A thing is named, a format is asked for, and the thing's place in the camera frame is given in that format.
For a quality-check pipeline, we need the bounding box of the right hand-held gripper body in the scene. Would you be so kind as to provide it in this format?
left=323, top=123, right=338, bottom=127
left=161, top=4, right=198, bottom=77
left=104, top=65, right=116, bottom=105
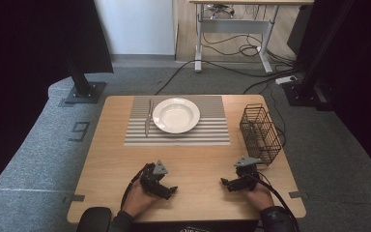
left=233, top=156, right=263, bottom=192

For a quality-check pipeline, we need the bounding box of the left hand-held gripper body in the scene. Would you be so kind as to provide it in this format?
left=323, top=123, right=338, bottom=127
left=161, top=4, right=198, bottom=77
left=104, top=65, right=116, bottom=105
left=139, top=159, right=169, bottom=195

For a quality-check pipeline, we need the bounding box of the person's right hand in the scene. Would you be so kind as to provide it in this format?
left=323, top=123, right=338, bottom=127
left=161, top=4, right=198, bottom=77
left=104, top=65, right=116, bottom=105
left=243, top=182, right=275, bottom=213

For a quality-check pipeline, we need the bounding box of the person's left hand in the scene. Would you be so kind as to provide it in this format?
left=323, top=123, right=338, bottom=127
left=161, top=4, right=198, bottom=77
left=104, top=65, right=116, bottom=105
left=121, top=178, right=159, bottom=218

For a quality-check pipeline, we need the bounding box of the person's dark clothing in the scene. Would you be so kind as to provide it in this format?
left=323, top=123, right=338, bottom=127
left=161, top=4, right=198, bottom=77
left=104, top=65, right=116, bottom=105
left=129, top=219, right=261, bottom=232

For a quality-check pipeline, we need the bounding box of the grey tape marker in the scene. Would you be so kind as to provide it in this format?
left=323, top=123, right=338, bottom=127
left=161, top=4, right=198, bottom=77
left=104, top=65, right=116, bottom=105
left=288, top=190, right=310, bottom=200
left=62, top=193, right=86, bottom=205

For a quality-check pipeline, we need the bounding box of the grey striped placemat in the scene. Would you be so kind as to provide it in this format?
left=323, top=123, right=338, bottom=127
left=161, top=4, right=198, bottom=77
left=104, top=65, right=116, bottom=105
left=123, top=95, right=232, bottom=147

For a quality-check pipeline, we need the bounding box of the metal table knife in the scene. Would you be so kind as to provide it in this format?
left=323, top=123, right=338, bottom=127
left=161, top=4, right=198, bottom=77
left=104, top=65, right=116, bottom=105
left=144, top=98, right=155, bottom=138

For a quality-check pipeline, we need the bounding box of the white deep plate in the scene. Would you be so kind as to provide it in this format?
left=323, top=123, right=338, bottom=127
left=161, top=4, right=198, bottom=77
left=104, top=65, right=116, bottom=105
left=152, top=97, right=202, bottom=134

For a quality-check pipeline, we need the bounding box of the black rounded pad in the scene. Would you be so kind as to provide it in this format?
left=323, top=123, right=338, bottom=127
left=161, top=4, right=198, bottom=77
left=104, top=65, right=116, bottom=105
left=75, top=206, right=113, bottom=232

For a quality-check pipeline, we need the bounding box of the white power strip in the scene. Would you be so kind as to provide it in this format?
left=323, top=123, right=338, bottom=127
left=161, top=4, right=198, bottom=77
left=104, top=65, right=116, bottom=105
left=274, top=74, right=300, bottom=86

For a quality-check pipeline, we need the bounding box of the black metal stand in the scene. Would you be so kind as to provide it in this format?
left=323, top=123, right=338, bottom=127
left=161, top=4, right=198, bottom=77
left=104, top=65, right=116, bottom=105
left=281, top=0, right=357, bottom=112
left=63, top=54, right=107, bottom=105

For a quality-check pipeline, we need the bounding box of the dark curtain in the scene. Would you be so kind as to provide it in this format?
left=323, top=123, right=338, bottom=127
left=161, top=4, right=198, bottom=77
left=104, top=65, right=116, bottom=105
left=0, top=0, right=114, bottom=202
left=286, top=0, right=371, bottom=185

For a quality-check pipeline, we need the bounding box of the white-legged desk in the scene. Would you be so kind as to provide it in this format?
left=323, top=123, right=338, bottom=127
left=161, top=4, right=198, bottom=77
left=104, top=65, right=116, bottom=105
left=187, top=0, right=315, bottom=74

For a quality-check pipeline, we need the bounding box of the right hand-held gripper cable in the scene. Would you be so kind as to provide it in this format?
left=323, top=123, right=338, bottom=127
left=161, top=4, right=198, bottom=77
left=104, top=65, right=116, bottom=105
left=244, top=172, right=301, bottom=232

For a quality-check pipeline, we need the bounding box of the black wire basket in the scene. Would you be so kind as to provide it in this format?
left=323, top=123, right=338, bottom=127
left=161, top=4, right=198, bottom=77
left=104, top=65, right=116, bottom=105
left=239, top=102, right=284, bottom=167

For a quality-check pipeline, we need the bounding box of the thin black floor cable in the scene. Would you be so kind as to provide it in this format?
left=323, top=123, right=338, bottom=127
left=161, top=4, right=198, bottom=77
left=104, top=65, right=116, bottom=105
left=242, top=76, right=303, bottom=148

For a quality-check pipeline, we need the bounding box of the long black floor cable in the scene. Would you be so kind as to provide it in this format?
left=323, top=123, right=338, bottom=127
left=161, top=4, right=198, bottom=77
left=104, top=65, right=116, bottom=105
left=154, top=59, right=300, bottom=97

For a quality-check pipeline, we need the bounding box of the coiled black cable bundle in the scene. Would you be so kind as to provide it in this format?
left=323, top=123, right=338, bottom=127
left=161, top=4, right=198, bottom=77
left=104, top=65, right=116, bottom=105
left=201, top=31, right=296, bottom=67

